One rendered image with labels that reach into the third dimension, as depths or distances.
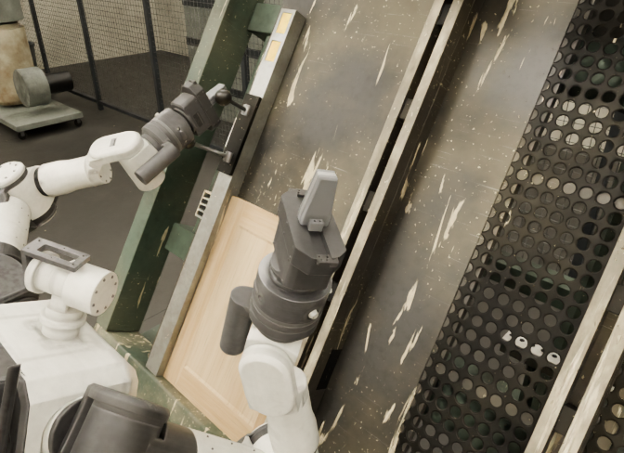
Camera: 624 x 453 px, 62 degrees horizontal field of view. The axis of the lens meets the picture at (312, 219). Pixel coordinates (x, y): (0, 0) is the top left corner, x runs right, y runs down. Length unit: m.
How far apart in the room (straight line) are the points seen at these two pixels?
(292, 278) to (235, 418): 0.72
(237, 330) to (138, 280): 0.89
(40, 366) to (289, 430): 0.34
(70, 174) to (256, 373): 0.68
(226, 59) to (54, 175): 0.57
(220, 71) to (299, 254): 1.02
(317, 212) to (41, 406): 0.43
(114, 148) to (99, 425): 0.59
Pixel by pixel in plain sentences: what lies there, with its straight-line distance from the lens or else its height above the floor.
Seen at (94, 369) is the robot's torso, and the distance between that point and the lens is 0.79.
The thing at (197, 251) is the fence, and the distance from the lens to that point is 1.30.
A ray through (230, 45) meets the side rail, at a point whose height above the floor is 1.60.
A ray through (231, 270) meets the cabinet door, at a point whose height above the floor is 1.16.
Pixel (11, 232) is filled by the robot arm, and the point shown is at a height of 1.37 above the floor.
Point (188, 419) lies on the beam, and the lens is 1.29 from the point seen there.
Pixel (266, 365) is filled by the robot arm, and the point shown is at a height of 1.41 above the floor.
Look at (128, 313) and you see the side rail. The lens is 1.57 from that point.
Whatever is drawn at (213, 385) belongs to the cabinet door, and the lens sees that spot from 1.28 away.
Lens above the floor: 1.85
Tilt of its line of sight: 29 degrees down
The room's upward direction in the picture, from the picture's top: straight up
